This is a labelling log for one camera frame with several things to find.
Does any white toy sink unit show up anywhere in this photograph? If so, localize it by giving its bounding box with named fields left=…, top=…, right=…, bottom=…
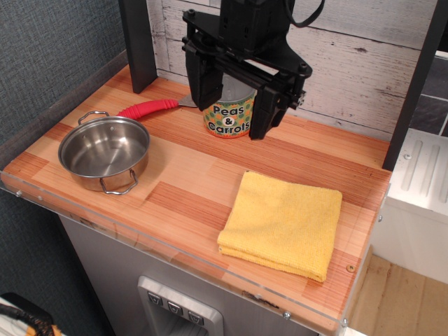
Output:
left=370, top=50, right=448, bottom=285

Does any yellow folded cloth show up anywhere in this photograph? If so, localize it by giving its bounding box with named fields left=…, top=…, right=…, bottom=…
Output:
left=218, top=171, right=342, bottom=283

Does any peas and carrots can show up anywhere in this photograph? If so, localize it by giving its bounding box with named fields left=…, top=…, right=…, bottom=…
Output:
left=203, top=73, right=257, bottom=139

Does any black orange object corner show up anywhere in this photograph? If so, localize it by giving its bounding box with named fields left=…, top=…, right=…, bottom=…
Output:
left=1, top=293, right=64, bottom=336

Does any stainless steel pot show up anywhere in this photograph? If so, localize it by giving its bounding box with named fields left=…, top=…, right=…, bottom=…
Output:
left=58, top=111, right=151, bottom=195

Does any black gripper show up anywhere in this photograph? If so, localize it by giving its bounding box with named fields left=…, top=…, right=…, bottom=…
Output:
left=183, top=1, right=312, bottom=140

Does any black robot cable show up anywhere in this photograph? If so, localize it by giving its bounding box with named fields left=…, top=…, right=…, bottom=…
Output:
left=281, top=0, right=326, bottom=29

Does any red handled spatula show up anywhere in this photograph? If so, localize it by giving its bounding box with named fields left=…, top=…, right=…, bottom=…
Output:
left=118, top=94, right=197, bottom=120

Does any silver dispenser panel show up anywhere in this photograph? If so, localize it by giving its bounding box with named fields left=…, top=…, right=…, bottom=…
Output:
left=138, top=276, right=224, bottom=335

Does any clear acrylic edge guard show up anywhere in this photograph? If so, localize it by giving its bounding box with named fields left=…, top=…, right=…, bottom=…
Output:
left=1, top=164, right=391, bottom=335

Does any dark left shelf post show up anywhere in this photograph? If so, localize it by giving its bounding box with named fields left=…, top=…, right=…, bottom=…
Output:
left=118, top=0, right=158, bottom=94

